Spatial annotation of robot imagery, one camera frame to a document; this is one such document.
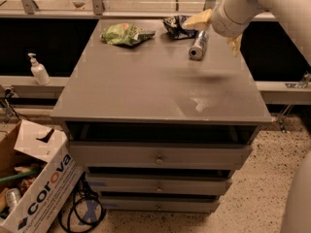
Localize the bottom grey drawer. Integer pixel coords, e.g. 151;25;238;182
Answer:
100;197;220;214

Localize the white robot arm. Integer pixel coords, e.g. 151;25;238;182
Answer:
183;0;311;233

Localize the silver can in box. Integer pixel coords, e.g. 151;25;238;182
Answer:
6;188;21;212

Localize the green crumpled chip bag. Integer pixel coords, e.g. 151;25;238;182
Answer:
100;23;156;47

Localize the white pump dispenser bottle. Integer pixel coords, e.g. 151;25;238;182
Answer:
28;52;51;85

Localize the black coiled cable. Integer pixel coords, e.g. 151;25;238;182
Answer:
57;174;107;233

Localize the middle grey drawer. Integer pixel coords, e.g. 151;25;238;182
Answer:
86;174;232;195

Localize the silver redbull can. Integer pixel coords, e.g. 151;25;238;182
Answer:
189;31;209;60

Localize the white corova cardboard box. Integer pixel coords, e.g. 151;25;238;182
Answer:
0;120;82;233

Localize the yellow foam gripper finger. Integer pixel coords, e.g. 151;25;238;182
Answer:
226;34;242;56
182;9;213;31

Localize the blue crumpled chip bag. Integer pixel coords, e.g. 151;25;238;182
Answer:
161;16;197;40

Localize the grey drawer cabinet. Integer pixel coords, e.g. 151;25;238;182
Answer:
52;19;271;202

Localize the top grey drawer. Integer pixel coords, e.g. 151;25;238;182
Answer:
69;141;252;170

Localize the grey drawer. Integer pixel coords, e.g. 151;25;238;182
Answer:
86;174;232;195
69;141;252;170
100;197;220;214

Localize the grey metal railing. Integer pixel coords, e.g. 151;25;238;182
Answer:
0;0;222;18

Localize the green stick in box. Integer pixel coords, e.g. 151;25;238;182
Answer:
0;170;38;183

